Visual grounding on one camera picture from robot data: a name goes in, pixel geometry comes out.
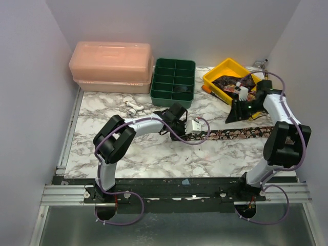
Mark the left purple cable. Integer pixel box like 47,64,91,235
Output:
94,116,211,226

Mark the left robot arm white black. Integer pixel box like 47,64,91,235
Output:
93,102,188,202

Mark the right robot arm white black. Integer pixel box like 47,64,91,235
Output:
226,80,312,201

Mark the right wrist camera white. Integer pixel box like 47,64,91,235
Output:
236,82,249,101

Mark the orange handled tool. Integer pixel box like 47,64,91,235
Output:
201,85,229,105

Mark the metal clamp in corner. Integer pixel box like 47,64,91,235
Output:
253,59,268,70

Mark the white ribbed handheld device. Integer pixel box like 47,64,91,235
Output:
125,101,144,116

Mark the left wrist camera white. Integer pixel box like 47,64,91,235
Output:
185,119,202,134

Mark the green divided organizer tray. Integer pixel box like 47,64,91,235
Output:
150,58,196,109

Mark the colourful patterned tie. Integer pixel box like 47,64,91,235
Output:
223,85,256,101

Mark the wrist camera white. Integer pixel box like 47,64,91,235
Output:
185,119,202,134
236,82,249,101

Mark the pink translucent storage box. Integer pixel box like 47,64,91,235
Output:
69,42,154,94

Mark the black mounting base plate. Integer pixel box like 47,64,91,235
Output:
84,177,265,214

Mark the dark paisley tie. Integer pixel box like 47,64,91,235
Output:
212,75,256,90

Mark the dark floral rose tie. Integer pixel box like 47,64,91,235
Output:
181,126,274,141

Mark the yellow plastic tray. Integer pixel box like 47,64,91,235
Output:
203,58,262,106

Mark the aluminium rail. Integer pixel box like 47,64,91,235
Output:
40,182,312,207

